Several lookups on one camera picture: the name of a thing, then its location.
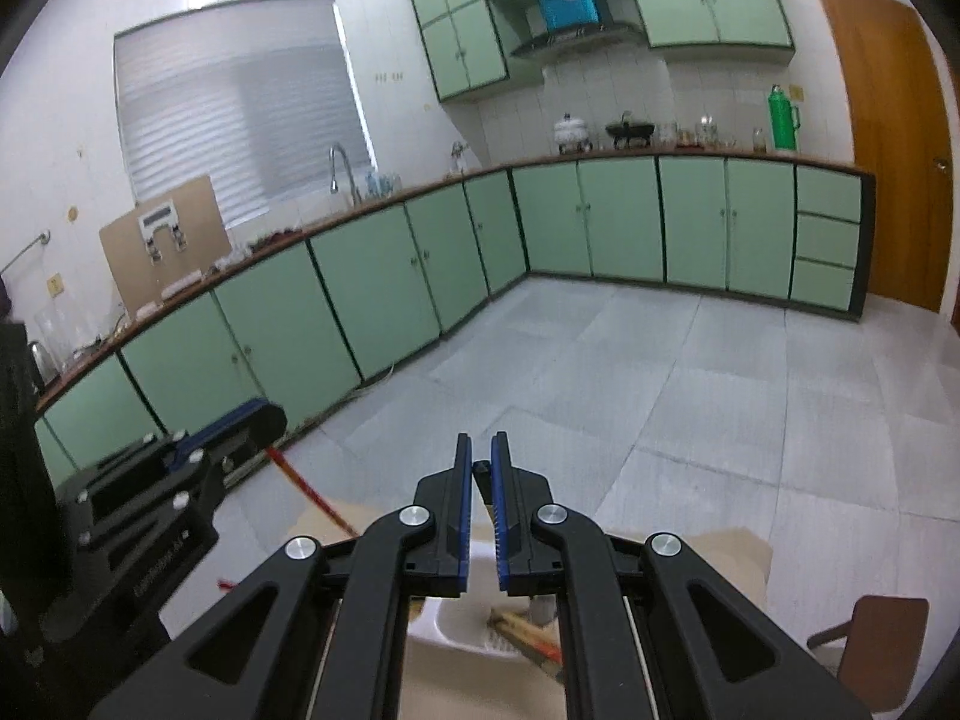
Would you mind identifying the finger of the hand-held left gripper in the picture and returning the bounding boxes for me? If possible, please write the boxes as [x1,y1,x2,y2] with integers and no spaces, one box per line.
[176,405,288,503]
[97,399,267,475]

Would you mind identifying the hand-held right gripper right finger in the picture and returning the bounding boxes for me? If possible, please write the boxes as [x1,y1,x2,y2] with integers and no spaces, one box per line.
[491,431,875,720]

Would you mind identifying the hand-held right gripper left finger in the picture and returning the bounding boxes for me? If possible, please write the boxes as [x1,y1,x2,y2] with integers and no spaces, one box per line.
[88,431,475,720]

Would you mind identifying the red handled bamboo chopstick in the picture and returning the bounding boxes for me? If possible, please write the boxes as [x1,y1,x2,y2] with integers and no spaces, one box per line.
[264,446,359,537]

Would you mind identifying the plain wooden engraved chopstick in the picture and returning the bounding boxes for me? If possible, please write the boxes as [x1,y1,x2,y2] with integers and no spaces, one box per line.
[487,610,548,665]

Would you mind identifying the white plastic container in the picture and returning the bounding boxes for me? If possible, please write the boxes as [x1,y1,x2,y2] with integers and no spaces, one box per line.
[405,540,567,665]

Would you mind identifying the green kitchen base cabinets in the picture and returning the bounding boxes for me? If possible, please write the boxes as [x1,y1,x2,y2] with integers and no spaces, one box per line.
[30,154,877,496]

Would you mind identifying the steel kettle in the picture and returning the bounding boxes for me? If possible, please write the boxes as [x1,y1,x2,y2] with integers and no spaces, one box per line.
[28,341,61,383]

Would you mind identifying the cardboard sheet with clips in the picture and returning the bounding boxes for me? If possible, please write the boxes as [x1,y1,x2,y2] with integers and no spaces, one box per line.
[99,174,233,316]

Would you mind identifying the steel kitchen faucet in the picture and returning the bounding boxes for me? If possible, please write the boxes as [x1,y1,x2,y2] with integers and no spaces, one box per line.
[328,144,362,207]

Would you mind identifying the white window blind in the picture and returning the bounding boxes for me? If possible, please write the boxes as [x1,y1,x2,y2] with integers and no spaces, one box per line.
[114,0,376,230]

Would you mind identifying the brown wooden chair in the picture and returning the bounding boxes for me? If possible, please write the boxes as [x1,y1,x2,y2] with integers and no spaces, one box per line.
[806,596,931,713]

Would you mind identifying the green cabinet drawer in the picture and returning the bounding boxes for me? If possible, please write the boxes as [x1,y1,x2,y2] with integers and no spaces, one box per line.
[791,261,856,312]
[795,165,863,222]
[793,216,860,267]

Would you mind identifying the white lidded pot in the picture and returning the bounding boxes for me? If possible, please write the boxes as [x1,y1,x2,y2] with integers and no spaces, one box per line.
[553,112,590,151]

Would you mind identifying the black wok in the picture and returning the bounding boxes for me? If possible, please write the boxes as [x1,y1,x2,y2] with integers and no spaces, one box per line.
[604,111,655,149]

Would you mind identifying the grey range hood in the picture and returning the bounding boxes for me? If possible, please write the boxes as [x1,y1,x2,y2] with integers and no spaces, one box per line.
[510,21,646,61]

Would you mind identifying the green thermos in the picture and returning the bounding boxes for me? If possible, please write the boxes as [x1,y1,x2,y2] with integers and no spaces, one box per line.
[766,84,802,151]

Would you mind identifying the blue box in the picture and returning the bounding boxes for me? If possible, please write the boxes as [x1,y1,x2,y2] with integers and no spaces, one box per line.
[536,0,601,29]

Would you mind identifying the brown wooden door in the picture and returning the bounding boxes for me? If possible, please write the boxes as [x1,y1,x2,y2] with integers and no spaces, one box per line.
[811,0,960,316]

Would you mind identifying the white metal bracket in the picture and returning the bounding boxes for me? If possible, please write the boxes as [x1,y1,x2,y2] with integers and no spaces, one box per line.
[139,200,187,263]

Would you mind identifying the metal wall rail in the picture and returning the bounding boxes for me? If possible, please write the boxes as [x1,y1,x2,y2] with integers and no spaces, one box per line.
[0,232,52,275]

